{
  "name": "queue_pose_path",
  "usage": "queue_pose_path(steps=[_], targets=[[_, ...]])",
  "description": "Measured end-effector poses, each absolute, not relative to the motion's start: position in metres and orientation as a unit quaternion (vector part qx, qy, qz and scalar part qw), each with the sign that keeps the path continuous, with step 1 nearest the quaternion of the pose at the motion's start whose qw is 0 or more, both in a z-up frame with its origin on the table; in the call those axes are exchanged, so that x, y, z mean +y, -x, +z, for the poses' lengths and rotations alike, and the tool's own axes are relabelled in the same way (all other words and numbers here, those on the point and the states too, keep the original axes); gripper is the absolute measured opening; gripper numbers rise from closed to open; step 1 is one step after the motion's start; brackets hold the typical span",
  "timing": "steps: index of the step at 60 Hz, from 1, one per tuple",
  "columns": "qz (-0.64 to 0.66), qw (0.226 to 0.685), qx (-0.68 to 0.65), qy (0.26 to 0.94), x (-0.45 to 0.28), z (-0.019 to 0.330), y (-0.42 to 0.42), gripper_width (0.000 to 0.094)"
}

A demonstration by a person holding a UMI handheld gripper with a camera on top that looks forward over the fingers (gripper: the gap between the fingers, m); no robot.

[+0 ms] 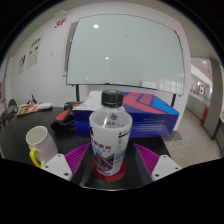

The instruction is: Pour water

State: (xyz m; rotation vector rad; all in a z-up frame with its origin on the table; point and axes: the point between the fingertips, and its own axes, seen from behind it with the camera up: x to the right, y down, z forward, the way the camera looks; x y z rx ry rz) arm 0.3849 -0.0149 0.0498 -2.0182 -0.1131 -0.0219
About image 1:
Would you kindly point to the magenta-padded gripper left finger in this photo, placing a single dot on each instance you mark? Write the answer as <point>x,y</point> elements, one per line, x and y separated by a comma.
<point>57,166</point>

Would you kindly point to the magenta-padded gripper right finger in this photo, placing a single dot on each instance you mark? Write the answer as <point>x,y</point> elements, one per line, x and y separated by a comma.
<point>165,166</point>

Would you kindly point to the clear black-capped drink bottle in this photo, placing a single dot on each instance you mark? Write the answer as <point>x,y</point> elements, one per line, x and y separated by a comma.
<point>110,143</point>

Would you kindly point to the black and red tool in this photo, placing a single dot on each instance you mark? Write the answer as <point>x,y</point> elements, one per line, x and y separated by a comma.
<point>65,118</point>

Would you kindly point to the large blue cardboard box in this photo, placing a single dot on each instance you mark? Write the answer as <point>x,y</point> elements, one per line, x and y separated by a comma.
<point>153,116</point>

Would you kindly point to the colourful booklet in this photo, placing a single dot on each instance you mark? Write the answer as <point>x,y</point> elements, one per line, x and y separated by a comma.
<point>27,109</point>

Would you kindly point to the dark chair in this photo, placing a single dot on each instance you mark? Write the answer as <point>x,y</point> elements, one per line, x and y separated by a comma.
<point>8,113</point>

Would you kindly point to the red and white banner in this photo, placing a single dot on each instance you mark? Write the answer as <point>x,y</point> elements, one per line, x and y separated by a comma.
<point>201,90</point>

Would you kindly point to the whiteboard on stand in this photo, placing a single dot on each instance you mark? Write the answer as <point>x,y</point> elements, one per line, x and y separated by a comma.
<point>126,50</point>

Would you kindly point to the small white wall poster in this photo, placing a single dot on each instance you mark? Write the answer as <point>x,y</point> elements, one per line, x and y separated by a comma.
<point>22,64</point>

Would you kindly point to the large white wall poster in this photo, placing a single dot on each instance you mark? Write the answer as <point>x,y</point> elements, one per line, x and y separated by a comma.
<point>34,51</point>

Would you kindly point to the white wall-mounted device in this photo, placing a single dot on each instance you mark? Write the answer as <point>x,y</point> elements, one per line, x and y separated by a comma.
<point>63,13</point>

